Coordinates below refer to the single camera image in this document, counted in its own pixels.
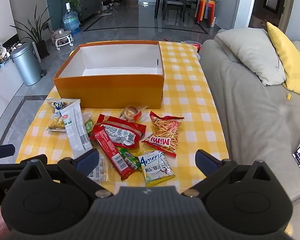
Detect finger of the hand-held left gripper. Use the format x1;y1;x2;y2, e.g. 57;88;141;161
0;163;25;188
0;144;16;160

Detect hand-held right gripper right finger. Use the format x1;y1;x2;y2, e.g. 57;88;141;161
181;149;284;198

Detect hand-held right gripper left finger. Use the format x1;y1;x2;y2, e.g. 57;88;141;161
14;148;113;198

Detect clear white candy ball packet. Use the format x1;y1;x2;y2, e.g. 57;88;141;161
89;155;109;182

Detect red packet with white label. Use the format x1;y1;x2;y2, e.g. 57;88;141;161
91;114;147;147

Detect red stick snack packet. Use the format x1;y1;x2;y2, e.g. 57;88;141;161
142;111;185;158

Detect white cardboard box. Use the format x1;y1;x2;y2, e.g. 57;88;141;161
53;41;165;109

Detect long red bar packet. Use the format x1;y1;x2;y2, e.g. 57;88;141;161
93;126;133;181

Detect tall white snack packet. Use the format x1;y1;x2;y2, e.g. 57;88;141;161
60;99;93;158

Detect small green packet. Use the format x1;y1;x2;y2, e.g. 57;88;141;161
83;113;94;133

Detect green candy packet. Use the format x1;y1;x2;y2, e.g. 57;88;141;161
116;146;142;171

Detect yellow white snack packet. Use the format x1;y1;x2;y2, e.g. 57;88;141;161
137;150;176;187

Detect white low cabinet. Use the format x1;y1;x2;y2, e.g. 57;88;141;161
0;62;25;133

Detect grey sofa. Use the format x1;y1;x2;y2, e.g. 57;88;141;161
198;29;300;203

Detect small clear candy packet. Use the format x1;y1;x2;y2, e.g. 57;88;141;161
119;105;149;123

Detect yellow checked tablecloth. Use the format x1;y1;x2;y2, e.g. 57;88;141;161
15;41;230;195

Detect silver pedal trash can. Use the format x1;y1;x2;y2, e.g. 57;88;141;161
10;42;47;86

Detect grey pillow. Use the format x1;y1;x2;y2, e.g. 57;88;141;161
216;28;287;86

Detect waste basket with red wrappers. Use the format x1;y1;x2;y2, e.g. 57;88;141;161
182;41;202;53

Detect pink wheeled stool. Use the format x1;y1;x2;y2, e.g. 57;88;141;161
51;29;74;51

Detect potted long-leaf plant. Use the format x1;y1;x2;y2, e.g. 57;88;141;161
9;4;53;59

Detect yellow pillow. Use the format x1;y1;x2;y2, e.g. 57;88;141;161
266;22;300;101

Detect blue water jug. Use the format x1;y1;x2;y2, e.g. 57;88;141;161
62;2;81;34

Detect orange red stool stack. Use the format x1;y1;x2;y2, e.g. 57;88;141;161
194;0;208;25

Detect grey cabinet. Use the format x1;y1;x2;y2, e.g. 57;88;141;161
76;0;103;22

